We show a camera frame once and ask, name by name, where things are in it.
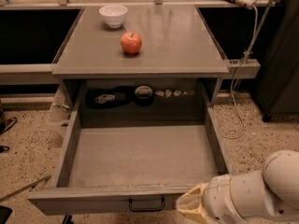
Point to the padded gripper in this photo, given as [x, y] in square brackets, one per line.
[220, 196]

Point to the grey top drawer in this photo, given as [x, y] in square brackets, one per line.
[101, 169]

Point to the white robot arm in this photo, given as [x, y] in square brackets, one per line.
[271, 193]

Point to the grey drawer cabinet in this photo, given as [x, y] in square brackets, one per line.
[148, 70]

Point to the dark round cup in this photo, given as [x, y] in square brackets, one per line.
[143, 95]

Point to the black cloth in cabinet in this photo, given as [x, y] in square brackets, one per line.
[109, 98]

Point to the thin metal rod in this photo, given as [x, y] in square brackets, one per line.
[18, 191]

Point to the red apple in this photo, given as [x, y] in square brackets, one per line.
[131, 43]

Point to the white ceramic bowl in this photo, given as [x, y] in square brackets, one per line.
[113, 15]

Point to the black top drawer handle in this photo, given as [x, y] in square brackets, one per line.
[145, 206]

